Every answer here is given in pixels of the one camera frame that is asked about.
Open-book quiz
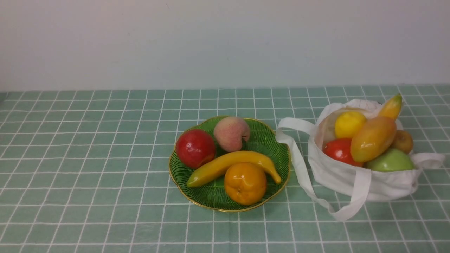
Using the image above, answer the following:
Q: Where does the orange-yellow mango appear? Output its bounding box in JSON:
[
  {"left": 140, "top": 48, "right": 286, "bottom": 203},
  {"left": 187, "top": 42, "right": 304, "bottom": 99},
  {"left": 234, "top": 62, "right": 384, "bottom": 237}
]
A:
[{"left": 350, "top": 116, "right": 397, "bottom": 163}]

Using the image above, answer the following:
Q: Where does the red tomato in bag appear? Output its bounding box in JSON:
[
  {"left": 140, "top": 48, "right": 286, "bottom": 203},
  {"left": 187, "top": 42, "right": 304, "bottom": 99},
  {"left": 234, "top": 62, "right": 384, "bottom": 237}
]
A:
[{"left": 322, "top": 138, "right": 363, "bottom": 167}]

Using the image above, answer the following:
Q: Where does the white cloth bag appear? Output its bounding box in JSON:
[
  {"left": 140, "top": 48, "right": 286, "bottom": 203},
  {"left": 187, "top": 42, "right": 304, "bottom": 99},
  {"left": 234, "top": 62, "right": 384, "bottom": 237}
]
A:
[{"left": 275, "top": 99, "right": 445, "bottom": 221}]

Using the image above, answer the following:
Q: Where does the yellow banana in bag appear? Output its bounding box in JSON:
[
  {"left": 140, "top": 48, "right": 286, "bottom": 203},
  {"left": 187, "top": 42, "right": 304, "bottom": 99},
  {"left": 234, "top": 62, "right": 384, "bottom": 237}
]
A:
[{"left": 377, "top": 93, "right": 403, "bottom": 121}]

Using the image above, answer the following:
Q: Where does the pink peach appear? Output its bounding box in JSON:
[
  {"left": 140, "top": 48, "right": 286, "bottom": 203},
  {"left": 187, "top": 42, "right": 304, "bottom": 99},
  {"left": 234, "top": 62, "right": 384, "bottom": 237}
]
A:
[{"left": 213, "top": 116, "right": 251, "bottom": 152}]

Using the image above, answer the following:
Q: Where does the red apple on plate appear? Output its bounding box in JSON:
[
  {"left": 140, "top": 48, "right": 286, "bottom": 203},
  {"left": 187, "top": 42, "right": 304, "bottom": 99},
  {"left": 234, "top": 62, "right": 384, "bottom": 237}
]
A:
[{"left": 175, "top": 129, "right": 216, "bottom": 169}]

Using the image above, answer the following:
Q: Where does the yellow banana on plate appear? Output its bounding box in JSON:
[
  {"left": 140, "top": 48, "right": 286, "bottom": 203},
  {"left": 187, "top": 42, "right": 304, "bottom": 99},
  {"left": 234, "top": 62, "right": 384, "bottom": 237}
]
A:
[{"left": 186, "top": 151, "right": 282, "bottom": 188}]

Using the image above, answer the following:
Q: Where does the orange mandarin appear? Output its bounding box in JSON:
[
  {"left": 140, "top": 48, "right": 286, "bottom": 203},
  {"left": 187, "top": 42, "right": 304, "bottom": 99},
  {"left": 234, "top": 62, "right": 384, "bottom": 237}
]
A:
[{"left": 224, "top": 162, "right": 267, "bottom": 206}]

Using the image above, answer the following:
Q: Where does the green leaf-pattern plate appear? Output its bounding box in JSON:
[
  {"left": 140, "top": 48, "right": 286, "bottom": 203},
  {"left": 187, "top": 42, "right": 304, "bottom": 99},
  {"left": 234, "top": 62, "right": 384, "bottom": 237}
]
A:
[{"left": 169, "top": 118, "right": 291, "bottom": 212}]

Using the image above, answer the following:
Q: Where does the yellow lemon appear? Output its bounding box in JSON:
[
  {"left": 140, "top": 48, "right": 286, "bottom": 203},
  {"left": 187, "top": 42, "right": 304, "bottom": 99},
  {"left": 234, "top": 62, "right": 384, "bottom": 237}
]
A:
[{"left": 334, "top": 111, "right": 367, "bottom": 139}]

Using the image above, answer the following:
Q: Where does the green apple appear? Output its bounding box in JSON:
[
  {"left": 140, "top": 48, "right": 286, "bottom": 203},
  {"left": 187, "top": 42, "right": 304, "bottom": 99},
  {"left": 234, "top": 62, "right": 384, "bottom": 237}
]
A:
[{"left": 365, "top": 148, "right": 415, "bottom": 173}]

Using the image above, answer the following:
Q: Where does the brown kiwi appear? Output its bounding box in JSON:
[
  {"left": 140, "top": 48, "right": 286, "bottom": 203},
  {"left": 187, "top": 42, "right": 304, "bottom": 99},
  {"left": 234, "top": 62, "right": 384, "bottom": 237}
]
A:
[{"left": 390, "top": 130, "right": 414, "bottom": 154}]

